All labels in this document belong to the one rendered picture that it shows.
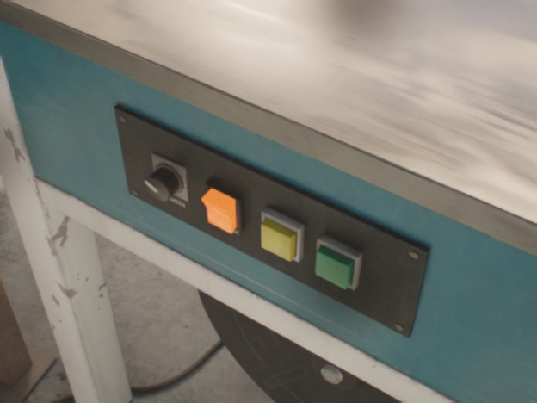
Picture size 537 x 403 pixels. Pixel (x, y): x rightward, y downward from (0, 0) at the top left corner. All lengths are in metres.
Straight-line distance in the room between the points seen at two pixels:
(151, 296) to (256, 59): 0.85
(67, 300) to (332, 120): 0.48
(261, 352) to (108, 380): 0.20
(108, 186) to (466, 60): 0.31
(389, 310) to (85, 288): 0.44
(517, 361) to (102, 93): 0.34
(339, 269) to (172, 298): 0.82
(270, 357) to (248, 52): 0.58
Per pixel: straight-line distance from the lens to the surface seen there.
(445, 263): 0.49
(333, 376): 0.90
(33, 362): 1.28
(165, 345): 1.27
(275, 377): 1.07
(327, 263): 0.52
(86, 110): 0.62
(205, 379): 1.23
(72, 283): 0.87
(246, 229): 0.57
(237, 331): 1.04
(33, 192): 0.77
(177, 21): 0.57
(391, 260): 0.50
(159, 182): 0.57
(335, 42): 0.54
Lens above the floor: 1.03
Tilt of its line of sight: 45 degrees down
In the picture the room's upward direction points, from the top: straight up
